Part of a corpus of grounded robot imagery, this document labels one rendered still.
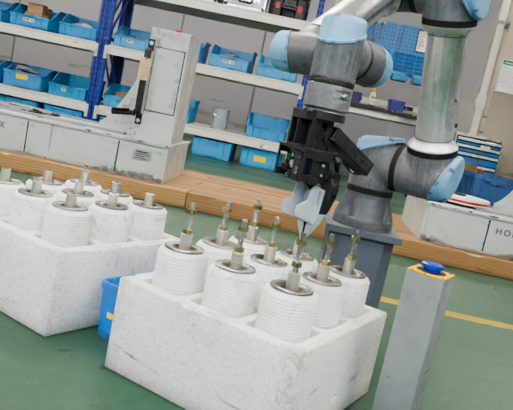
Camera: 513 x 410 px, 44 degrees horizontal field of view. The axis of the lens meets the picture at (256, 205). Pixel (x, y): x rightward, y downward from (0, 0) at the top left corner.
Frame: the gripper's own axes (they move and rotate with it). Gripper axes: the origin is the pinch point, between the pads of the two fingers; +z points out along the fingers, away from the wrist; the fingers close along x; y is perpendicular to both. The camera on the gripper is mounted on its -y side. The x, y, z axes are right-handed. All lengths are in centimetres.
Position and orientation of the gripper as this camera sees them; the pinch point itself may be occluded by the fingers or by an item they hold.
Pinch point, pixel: (308, 230)
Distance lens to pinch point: 108.9
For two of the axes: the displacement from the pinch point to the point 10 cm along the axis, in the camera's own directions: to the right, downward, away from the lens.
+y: -8.1, -0.8, -5.9
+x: 5.6, 2.4, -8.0
